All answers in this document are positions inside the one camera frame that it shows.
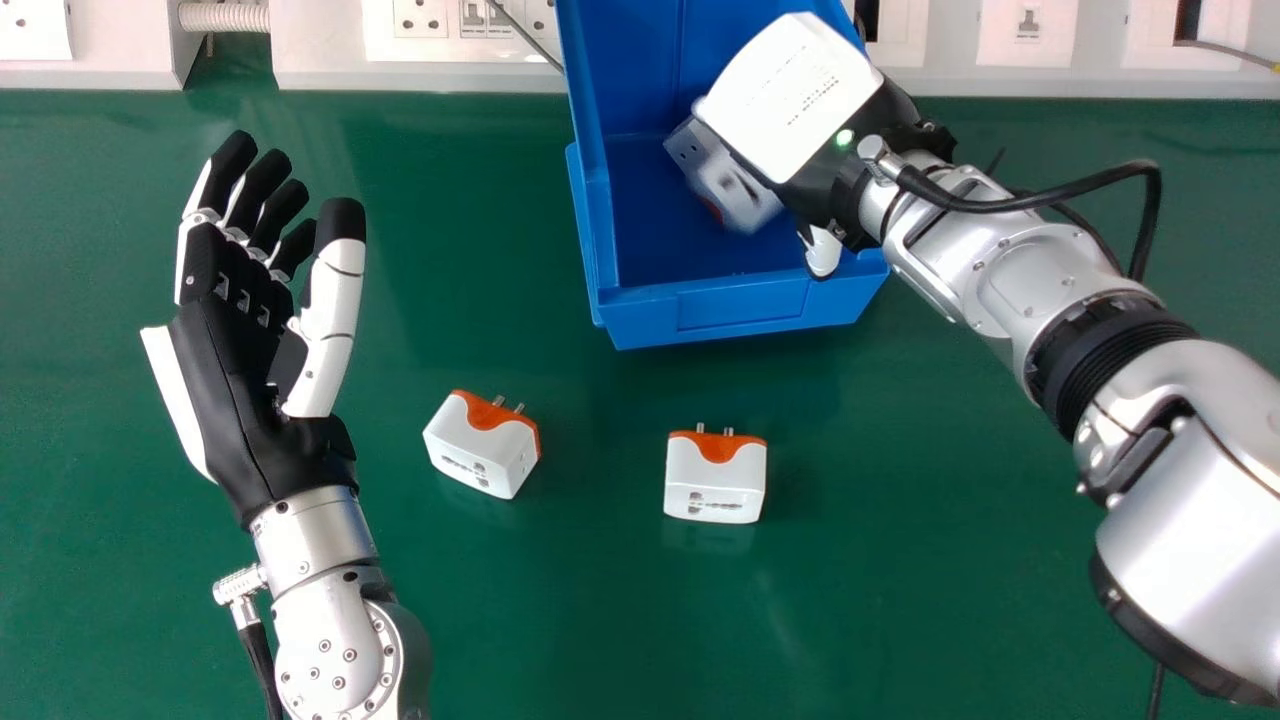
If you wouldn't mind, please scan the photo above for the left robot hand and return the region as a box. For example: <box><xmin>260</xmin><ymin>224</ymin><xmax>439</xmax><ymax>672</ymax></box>
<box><xmin>140</xmin><ymin>130</ymin><xmax>367</xmax><ymax>532</ymax></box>

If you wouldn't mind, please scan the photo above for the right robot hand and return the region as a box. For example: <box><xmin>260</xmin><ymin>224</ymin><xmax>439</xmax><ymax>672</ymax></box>
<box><xmin>691</xmin><ymin>12</ymin><xmax>957</xmax><ymax>279</ymax></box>

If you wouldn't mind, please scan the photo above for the white-and-orange plug adapter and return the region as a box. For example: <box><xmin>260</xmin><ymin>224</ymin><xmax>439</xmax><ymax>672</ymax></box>
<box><xmin>663</xmin><ymin>423</ymin><xmax>769</xmax><ymax>525</ymax></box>
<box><xmin>664</xmin><ymin>116</ymin><xmax>787</xmax><ymax>237</ymax></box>
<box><xmin>423</xmin><ymin>390</ymin><xmax>542</xmax><ymax>501</ymax></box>

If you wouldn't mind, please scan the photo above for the blue plastic bin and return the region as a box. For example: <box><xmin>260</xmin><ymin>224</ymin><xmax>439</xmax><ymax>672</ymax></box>
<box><xmin>555</xmin><ymin>0</ymin><xmax>892</xmax><ymax>351</ymax></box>

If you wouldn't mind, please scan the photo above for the white socket strip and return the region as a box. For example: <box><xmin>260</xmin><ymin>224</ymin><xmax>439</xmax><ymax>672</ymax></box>
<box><xmin>0</xmin><ymin>0</ymin><xmax>1280</xmax><ymax>99</ymax></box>

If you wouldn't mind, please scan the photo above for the thin grey cable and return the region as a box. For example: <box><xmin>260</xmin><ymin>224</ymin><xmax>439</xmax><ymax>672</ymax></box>
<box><xmin>486</xmin><ymin>0</ymin><xmax>567</xmax><ymax>75</ymax></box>

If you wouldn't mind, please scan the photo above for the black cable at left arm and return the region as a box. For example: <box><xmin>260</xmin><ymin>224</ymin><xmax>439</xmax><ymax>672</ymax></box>
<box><xmin>232</xmin><ymin>598</ymin><xmax>287</xmax><ymax>720</ymax></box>

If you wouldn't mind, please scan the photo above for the white corrugated hose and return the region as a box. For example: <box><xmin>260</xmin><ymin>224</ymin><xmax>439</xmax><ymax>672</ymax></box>
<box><xmin>176</xmin><ymin>0</ymin><xmax>273</xmax><ymax>35</ymax></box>

